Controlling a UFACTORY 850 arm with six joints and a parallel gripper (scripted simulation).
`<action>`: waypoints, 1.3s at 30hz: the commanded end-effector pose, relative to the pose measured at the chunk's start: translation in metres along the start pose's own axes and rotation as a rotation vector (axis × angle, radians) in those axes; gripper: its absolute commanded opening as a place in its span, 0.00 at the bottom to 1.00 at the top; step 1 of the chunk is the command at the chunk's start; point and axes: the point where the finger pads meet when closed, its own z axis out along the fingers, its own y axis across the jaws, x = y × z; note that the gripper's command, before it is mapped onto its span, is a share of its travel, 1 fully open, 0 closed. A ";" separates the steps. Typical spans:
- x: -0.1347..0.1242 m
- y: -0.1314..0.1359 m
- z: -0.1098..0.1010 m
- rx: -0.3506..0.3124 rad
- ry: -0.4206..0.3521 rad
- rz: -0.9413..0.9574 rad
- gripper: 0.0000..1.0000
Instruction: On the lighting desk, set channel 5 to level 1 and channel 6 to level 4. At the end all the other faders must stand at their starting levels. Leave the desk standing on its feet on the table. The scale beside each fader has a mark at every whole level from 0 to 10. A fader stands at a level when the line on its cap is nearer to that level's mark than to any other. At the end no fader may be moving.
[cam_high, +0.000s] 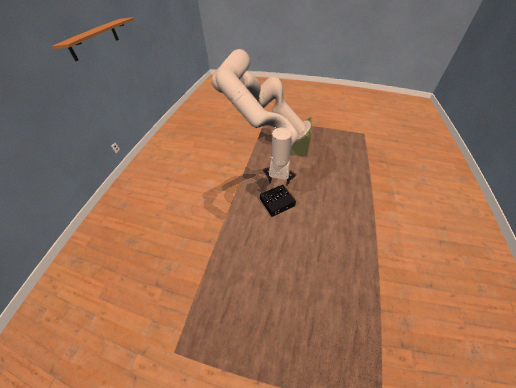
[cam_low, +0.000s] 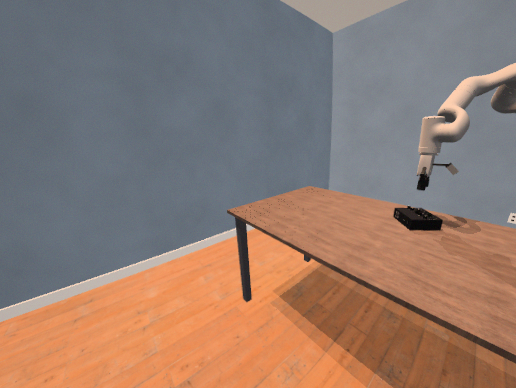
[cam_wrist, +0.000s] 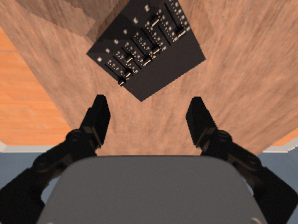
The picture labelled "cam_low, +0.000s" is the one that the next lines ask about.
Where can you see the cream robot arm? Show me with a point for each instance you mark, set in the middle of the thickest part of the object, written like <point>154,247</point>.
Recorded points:
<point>434,131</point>

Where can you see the black lighting desk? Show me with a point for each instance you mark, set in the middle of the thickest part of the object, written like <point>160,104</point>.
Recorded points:
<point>413,220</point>

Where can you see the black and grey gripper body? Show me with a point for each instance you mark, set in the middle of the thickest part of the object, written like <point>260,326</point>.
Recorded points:
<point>426,160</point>

